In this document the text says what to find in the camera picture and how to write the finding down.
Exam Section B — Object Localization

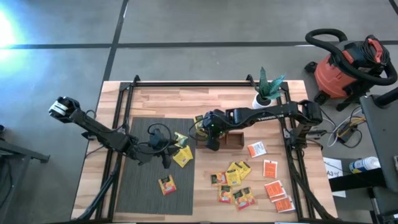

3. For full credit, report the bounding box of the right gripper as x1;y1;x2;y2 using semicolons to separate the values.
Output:
203;110;233;152

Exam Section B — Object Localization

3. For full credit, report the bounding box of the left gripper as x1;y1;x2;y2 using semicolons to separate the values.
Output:
141;129;181;170

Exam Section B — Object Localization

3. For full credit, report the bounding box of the mango tea packet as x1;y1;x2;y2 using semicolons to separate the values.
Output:
157;174;177;197
232;189;251;212
210;172;228;187
242;186;257;206
217;185;233;204

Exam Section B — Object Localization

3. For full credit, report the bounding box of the orange tea packet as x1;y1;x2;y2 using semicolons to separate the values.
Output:
274;196;296;213
264;180;286;198
262;159;279;179
247;141;267;159

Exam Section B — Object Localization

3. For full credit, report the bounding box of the brown wooden tea organiser box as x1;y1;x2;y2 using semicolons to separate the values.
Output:
195;132;246;151

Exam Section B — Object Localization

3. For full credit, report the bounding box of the grey woven placemat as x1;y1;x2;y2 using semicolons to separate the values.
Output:
115;116;197;216

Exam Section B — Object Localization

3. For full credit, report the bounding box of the snake plant in white pot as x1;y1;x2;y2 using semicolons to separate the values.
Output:
251;66;287;114

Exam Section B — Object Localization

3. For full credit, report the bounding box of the black power adapter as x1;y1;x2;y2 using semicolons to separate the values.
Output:
306;129;327;140

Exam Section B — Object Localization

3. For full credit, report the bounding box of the white paper sheet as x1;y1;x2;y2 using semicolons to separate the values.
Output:
322;157;346;198

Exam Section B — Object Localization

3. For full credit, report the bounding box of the orange shop vacuum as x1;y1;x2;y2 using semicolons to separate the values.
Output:
303;33;393;112

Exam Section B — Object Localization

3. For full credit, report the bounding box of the black power box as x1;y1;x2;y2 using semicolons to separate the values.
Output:
337;124;358;144

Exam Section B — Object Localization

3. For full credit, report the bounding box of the black desk base bar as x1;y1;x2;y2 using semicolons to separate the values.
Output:
328;167;388;193

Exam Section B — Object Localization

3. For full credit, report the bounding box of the white spray can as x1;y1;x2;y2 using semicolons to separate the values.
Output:
348;156;382;174

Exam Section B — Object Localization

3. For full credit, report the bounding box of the dark grey desk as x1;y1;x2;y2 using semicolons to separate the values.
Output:
359;93;398;194

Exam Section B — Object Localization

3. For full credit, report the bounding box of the black curved tube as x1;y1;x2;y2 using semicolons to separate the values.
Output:
373;86;398;108

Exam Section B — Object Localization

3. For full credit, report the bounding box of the black right camera cable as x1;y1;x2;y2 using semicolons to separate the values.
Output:
188;118;208;142

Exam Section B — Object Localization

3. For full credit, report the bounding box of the black aluminium rig frame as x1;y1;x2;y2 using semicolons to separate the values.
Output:
70;74;339;223

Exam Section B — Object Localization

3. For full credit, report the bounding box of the white floor cable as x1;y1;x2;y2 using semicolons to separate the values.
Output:
320;105;366;149

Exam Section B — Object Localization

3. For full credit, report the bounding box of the dark metal table frame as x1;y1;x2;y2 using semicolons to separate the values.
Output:
0;124;51;218

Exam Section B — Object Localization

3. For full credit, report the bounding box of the yellow floor cable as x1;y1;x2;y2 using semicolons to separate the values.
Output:
337;115;366;138

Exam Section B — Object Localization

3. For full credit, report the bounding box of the black vacuum hose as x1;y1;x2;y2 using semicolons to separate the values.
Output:
304;27;398;86

